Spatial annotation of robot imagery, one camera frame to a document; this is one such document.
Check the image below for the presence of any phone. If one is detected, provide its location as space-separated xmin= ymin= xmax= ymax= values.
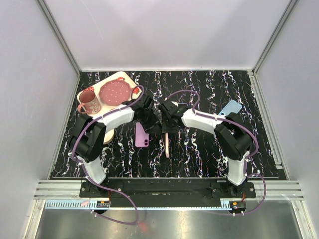
xmin=163 ymin=133 xmax=169 ymax=158
xmin=135 ymin=122 xmax=149 ymax=147

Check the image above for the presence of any light blue phone case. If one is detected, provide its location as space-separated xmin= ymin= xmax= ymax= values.
xmin=218 ymin=100 xmax=242 ymax=116

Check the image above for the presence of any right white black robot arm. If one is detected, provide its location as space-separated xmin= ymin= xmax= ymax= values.
xmin=159 ymin=100 xmax=259 ymax=198

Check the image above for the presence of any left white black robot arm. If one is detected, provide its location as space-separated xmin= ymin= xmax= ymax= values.
xmin=68 ymin=95 xmax=162 ymax=197

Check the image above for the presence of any pink dotted plate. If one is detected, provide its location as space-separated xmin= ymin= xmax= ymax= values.
xmin=99 ymin=80 xmax=131 ymax=106

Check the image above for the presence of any beige wooden bowl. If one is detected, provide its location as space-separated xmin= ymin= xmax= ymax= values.
xmin=103 ymin=129 xmax=115 ymax=145

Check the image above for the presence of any pink mug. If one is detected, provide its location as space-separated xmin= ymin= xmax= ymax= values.
xmin=77 ymin=90 xmax=102 ymax=115

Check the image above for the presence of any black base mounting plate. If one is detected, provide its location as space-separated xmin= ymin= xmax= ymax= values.
xmin=79 ymin=177 xmax=257 ymax=200

